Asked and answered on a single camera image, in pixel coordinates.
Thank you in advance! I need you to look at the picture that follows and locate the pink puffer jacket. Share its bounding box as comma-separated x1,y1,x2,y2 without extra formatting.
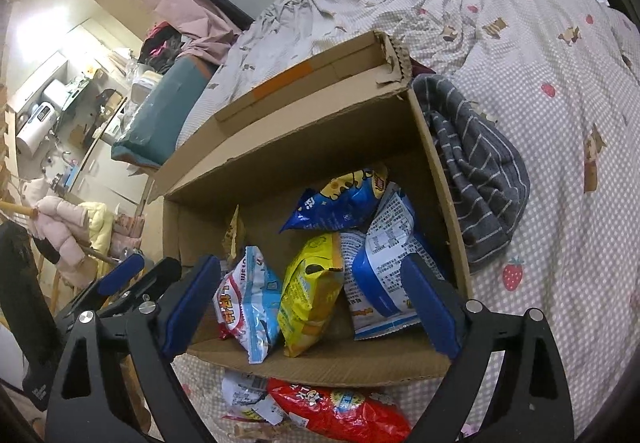
31,196,91,289

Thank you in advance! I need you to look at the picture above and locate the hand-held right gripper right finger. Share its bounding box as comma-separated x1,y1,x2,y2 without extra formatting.
402,254,576,443

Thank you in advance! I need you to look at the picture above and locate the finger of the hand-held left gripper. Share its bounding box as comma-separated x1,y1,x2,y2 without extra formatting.
65,253,146,319
100,257,183,319

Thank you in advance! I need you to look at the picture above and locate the tan snack packet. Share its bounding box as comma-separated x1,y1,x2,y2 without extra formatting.
222,204,247,269

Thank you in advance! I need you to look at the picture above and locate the brown cardboard box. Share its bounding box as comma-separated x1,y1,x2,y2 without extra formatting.
149,30,473,389

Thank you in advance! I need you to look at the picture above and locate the pile of mixed clothes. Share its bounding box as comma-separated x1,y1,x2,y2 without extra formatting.
142,20,193,69

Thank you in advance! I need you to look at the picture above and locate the teal padded bed board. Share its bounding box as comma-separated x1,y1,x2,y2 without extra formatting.
111,58,218,169

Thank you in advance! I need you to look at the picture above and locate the white water heater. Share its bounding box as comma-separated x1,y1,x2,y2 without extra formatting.
16,103,57,155

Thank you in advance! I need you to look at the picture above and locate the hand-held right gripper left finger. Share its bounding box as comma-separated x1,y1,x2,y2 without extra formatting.
44,254,223,443

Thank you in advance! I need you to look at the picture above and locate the grey striped cloth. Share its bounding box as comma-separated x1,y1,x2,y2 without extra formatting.
411,73,531,274

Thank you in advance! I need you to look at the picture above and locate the blue yellow snack bag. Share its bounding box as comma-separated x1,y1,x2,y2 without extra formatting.
279,166,396,234

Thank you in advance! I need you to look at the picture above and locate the white plastic container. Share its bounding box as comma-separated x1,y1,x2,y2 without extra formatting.
131,70,163,94

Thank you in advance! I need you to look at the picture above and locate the blue white cookie bag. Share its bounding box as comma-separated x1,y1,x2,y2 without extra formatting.
340,190,446,341

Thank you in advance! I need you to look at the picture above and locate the pale yellow garment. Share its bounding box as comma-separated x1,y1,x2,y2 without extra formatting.
82,202,116,254

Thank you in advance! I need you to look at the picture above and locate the checkered tan wafer packet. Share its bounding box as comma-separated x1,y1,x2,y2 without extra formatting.
232,422,286,443

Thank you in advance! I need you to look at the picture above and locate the red chip bag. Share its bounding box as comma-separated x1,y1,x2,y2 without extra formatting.
265,377,413,443

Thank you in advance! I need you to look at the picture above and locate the light blue white snack bag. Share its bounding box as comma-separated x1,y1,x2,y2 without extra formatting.
212,245,283,365

